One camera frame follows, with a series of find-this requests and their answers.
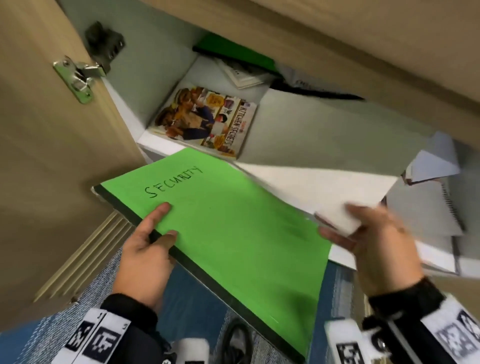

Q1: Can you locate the person's right hand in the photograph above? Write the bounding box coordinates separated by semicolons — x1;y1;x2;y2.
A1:
319;204;425;298

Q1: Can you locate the black folder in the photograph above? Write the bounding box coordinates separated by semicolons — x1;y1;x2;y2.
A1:
269;76;366;102

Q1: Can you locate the ribbed beige panel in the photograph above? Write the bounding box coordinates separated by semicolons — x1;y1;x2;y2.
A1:
33;210;133;305

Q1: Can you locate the large green folder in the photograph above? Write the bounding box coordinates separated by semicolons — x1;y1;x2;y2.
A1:
92;147;332;364

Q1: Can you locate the grey spiral notebook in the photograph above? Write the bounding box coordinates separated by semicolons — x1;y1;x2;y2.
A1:
385;179;466;238

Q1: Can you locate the small green folder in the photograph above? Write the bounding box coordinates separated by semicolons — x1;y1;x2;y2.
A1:
192;32;277;73

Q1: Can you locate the person's left hand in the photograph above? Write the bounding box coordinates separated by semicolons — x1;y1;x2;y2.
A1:
112;202;179;310

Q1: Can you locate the white paper sheet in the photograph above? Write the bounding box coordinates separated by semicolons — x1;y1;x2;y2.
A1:
235;161;399;238

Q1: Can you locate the metal door hinge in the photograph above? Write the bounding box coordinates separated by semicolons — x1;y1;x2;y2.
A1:
52;55;108;104

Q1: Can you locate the wooden cabinet door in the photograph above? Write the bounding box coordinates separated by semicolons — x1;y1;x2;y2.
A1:
0;0;148;332

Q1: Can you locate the white spiral notebook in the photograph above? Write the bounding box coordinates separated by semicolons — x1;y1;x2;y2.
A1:
412;235;463;277

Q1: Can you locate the white booklet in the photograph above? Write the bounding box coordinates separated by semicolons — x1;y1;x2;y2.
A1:
215;59;273;90

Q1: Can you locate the person's left forearm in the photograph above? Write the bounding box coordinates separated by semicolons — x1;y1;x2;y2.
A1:
48;293;167;364

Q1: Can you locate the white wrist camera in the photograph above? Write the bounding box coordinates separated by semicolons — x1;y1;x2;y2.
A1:
324;318;393;364
175;337;210;364

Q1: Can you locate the white marker wristband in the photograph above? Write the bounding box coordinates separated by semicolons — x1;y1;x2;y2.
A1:
419;294;480;364
65;307;132;363

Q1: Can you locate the black shoe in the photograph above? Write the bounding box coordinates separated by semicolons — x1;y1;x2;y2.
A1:
224;322;254;364

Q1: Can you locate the person's right forearm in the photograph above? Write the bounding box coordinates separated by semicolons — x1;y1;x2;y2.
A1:
361;277;480;364

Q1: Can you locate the wooden cabinet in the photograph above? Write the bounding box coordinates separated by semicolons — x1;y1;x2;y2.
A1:
56;0;480;278

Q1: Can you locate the folded grey paper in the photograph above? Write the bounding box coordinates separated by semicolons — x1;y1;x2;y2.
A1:
402;131;461;185

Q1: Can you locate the colourful cookbook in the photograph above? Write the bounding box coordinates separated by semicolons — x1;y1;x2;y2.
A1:
145;86;258;159

